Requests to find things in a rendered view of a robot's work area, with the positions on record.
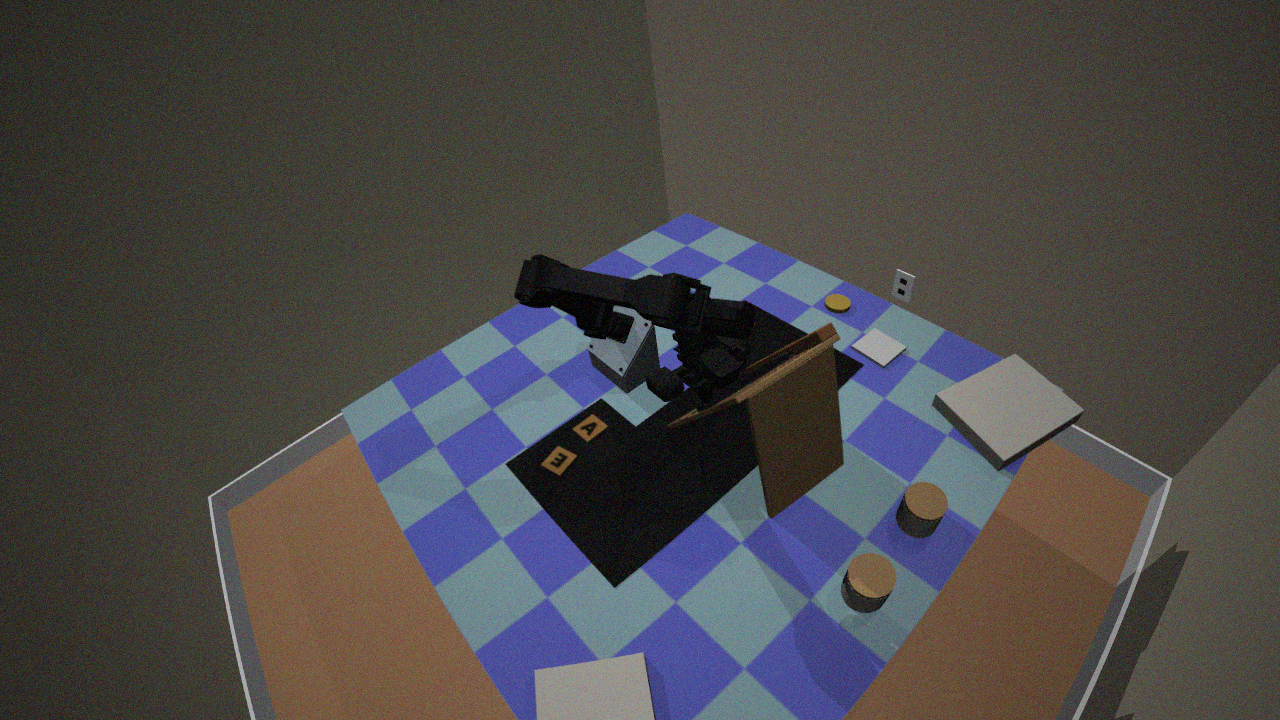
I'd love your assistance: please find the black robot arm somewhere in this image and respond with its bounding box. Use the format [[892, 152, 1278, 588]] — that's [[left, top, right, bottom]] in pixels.
[[515, 254, 755, 389]]

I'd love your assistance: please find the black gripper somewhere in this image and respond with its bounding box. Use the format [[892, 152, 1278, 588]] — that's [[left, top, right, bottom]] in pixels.
[[646, 333, 753, 405]]

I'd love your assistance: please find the yellow round disc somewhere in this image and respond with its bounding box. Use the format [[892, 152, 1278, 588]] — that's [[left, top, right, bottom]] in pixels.
[[826, 293, 851, 313]]

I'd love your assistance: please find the grey cylindrical container with tan lid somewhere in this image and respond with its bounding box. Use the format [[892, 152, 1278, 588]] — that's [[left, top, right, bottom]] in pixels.
[[841, 553, 896, 612], [896, 482, 948, 538]]

